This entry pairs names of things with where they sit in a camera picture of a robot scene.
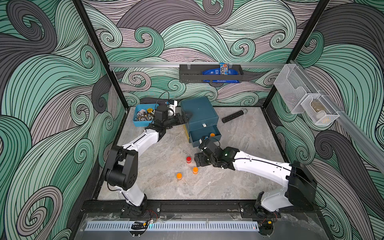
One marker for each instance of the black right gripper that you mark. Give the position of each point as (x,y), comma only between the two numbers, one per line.
(201,156)

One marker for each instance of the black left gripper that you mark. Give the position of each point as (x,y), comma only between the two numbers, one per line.
(183,121)

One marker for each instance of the teal drawer cabinet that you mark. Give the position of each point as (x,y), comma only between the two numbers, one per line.
(204,120)

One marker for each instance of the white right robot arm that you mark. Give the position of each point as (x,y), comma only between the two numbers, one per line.
(297,185)

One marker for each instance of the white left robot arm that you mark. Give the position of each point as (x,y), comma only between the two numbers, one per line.
(121,167)

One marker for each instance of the black cylindrical tool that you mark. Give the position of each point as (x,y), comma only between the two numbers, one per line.
(234,116)

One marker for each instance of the blue plastic box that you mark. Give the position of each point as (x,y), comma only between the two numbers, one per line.
(144,114)

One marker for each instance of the blue snack bag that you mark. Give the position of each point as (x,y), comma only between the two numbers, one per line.
(222,70)

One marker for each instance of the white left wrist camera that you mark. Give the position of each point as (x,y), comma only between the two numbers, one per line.
(172,104)

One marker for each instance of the black wall shelf basket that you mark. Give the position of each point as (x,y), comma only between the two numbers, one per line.
(193,74)

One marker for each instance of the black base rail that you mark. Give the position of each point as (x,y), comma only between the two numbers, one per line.
(164,207)

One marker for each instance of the white perforated cable duct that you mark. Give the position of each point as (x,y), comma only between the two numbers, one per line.
(190,226)

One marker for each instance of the aluminium wall rail back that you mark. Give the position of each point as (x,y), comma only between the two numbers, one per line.
(152,64)

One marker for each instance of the aluminium wall rail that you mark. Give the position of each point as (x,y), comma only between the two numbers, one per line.
(362,141)
(152,64)

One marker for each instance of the clear wall bin large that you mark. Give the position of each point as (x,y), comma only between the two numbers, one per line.
(291,84)

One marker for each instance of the clear wall bin small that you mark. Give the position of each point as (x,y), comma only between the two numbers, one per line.
(319,110)

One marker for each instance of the black corner frame post left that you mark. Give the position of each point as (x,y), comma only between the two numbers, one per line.
(102,55)

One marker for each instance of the black corner frame post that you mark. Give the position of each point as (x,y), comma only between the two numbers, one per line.
(102,55)
(308,29)

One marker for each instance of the aluminium wall rail right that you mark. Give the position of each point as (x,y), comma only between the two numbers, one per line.
(362,141)

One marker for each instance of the black corner frame post right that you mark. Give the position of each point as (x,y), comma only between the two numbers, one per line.
(308,29)

